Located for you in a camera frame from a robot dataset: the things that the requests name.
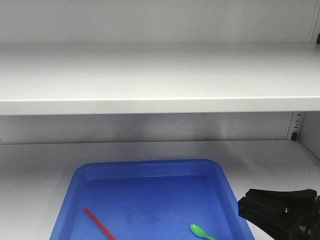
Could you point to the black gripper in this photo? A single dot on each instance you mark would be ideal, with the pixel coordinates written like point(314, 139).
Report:
point(283, 215)

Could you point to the green plastic spoon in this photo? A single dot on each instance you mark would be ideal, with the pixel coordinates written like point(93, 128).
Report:
point(199, 232)

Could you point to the red plastic spoon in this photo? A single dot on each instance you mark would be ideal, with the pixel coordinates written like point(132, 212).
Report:
point(99, 224)

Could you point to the white cabinet shelf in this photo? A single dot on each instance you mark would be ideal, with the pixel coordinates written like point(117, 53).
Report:
point(84, 79)

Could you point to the black shelf support peg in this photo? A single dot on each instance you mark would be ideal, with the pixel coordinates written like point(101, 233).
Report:
point(294, 136)

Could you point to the blue plastic tray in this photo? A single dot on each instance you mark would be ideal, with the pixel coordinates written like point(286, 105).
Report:
point(150, 200)

